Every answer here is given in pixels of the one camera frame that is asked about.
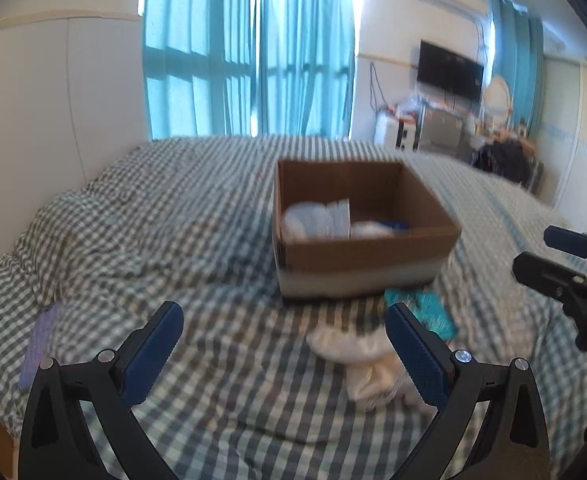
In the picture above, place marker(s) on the teal narrow curtain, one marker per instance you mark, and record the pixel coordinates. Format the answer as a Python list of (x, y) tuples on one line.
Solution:
[(516, 65)]

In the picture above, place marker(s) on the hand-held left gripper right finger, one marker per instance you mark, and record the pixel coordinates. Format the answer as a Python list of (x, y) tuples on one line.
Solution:
[(418, 355)]

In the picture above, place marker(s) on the blue item in box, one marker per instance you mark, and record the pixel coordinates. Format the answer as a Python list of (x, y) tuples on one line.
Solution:
[(396, 226)]

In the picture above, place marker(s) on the purple flat card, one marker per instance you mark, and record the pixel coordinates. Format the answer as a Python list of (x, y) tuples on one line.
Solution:
[(37, 347)]

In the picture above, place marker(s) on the cardboard box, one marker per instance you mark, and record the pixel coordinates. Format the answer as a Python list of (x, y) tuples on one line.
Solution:
[(353, 240)]

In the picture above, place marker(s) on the white cloth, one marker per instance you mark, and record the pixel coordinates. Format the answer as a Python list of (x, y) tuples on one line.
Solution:
[(368, 360)]

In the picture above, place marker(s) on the wall-mounted black television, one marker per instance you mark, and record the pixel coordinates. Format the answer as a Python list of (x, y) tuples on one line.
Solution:
[(449, 69)]

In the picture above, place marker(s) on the white plastic bag in box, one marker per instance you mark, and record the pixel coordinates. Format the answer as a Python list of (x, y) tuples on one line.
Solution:
[(306, 220)]

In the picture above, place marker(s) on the white paper slip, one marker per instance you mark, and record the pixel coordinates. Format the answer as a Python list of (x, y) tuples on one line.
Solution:
[(341, 217)]

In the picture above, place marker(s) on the checkered bed sheet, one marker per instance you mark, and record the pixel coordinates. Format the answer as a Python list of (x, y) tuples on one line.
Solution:
[(213, 270)]

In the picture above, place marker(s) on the grey storage box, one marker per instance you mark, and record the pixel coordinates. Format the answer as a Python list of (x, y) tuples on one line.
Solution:
[(441, 127)]

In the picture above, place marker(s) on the teal wet wipes packet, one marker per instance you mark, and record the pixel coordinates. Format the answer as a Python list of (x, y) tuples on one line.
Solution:
[(426, 310)]

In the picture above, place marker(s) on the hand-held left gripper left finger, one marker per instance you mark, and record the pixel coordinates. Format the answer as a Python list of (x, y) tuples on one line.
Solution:
[(153, 350)]

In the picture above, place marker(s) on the white wardrobe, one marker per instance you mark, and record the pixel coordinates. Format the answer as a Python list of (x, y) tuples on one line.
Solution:
[(581, 130)]

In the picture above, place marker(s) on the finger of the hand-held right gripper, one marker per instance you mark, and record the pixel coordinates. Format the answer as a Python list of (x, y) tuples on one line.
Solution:
[(566, 241), (543, 270)]

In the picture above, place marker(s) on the dark clothes pile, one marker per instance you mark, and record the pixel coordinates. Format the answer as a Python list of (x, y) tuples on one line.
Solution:
[(506, 162)]

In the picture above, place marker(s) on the teal window curtain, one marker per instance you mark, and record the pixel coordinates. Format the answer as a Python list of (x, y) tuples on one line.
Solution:
[(243, 55)]

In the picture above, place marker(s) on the round white mirror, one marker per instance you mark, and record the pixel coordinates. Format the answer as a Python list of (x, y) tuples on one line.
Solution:
[(497, 96)]

